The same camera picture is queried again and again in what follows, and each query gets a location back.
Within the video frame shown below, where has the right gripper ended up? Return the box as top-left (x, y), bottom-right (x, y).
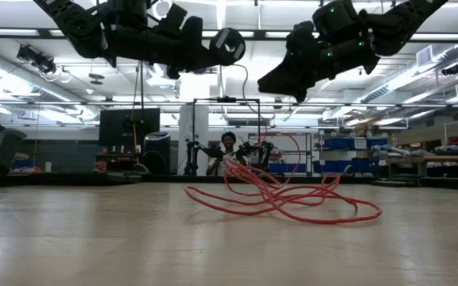
top-left (257, 21), bottom-right (380, 102)

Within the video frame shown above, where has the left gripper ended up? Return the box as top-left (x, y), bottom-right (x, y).
top-left (111, 16), bottom-right (214, 79)

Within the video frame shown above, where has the black wire spool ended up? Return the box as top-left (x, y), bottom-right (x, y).
top-left (208, 27), bottom-right (247, 67)

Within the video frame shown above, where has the red wire cord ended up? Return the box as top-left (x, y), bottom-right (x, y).
top-left (184, 63), bottom-right (383, 226)

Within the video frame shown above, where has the shelf with blue bins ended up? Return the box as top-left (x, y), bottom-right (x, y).
top-left (312, 133), bottom-right (390, 176)

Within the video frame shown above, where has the black monitor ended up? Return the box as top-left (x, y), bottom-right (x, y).
top-left (99, 107), bottom-right (161, 147)

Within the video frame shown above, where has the wooden workbench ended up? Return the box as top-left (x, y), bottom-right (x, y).
top-left (387, 153), bottom-right (458, 179)

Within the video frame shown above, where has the black overhead light beam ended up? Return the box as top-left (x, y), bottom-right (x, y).
top-left (0, 26), bottom-right (458, 41)

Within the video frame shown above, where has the blue grey office chair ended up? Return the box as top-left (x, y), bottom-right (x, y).
top-left (0, 129), bottom-right (29, 176)

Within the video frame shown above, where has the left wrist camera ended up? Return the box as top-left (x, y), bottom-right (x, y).
top-left (155, 2), bottom-right (189, 37)

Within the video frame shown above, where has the black gantry frame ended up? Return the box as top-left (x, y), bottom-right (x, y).
top-left (191, 96), bottom-right (262, 176)

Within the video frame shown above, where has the metal wire shelf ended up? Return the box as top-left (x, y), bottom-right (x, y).
top-left (246, 133), bottom-right (313, 176)

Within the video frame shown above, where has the black overhead camera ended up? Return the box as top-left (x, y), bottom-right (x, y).
top-left (16, 43), bottom-right (58, 75)

